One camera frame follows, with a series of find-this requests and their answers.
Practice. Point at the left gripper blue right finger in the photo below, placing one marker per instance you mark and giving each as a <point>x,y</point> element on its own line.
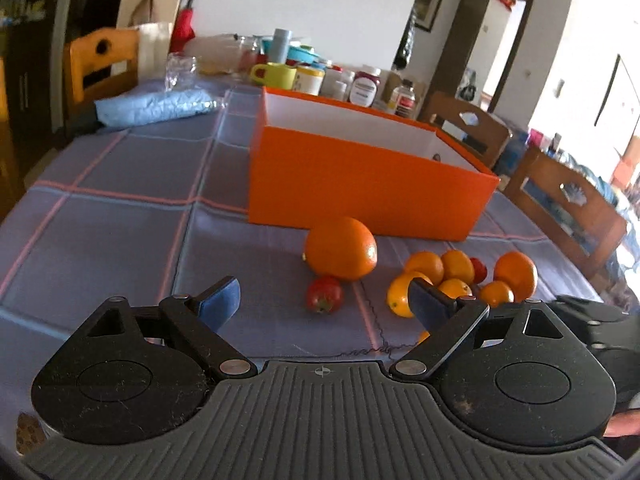
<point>449,322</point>

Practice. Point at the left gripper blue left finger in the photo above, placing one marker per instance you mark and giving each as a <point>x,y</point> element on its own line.
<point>193,323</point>

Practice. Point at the small red tomato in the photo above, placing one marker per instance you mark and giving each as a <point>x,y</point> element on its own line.
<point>480,270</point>

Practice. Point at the large orange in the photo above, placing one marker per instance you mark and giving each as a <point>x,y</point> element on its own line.
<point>341,247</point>

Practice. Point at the blue plaid tablecloth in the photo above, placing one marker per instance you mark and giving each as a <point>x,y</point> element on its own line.
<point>160,209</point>

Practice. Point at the brown wooden chair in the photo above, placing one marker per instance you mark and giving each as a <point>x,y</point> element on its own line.
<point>477,131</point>
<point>568,209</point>

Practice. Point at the orange cardboard box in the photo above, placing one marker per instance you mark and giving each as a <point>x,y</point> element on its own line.
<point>313,158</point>

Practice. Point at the dark brown medicine bottle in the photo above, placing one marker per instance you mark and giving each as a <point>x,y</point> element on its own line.
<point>403,99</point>

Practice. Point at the folded blue cloth roll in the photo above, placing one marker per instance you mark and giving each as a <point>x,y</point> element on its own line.
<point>142,109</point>

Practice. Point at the purple Centrum vitamin bottle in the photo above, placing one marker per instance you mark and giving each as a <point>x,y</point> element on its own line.
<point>364,86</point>

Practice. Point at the clear drinking glass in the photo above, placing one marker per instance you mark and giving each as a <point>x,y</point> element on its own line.
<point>180,72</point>

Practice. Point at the small white pill bottle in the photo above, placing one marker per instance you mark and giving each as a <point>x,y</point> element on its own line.
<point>339,90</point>

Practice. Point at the yellow-green mug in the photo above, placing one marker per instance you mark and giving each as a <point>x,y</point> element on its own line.
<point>273,75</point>

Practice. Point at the white canister yellow lid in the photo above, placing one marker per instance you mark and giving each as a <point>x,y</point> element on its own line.
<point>308,80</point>

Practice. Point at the teal plastic container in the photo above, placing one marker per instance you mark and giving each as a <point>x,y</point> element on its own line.
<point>295,54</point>

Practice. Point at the orange wooden chair left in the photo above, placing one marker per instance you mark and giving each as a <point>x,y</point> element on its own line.
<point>100,65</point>

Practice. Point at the red folded umbrella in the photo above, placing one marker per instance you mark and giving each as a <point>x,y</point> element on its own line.
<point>183,31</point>

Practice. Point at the light blue thermos bottle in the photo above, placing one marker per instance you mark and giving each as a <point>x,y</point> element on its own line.
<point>280,43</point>

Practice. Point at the white paper shopping bag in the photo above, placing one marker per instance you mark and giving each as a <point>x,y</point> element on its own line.
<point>132,13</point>

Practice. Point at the small framed picture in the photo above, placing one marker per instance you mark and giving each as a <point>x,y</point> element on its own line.
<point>426,13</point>

